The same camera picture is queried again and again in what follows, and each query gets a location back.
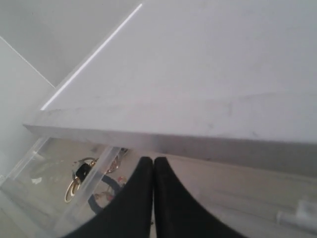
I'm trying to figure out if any white plastic drawer cabinet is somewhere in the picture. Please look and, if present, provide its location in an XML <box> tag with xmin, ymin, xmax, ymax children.
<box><xmin>22</xmin><ymin>0</ymin><xmax>317</xmax><ymax>238</ymax></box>

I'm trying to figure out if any gold keychain with black strap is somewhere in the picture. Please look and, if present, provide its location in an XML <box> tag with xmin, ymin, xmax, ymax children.
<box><xmin>64</xmin><ymin>148</ymin><xmax>128</xmax><ymax>214</ymax></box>

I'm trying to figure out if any clear drawer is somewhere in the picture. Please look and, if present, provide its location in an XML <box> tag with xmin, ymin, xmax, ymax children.
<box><xmin>168</xmin><ymin>156</ymin><xmax>317</xmax><ymax>238</ymax></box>
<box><xmin>0</xmin><ymin>138</ymin><xmax>138</xmax><ymax>238</ymax></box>

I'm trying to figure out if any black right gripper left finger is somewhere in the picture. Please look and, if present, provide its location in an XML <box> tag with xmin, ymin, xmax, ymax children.
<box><xmin>65</xmin><ymin>157</ymin><xmax>154</xmax><ymax>238</ymax></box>

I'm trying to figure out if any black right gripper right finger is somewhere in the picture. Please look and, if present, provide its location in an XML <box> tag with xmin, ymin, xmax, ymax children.
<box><xmin>154</xmin><ymin>157</ymin><xmax>244</xmax><ymax>238</ymax></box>

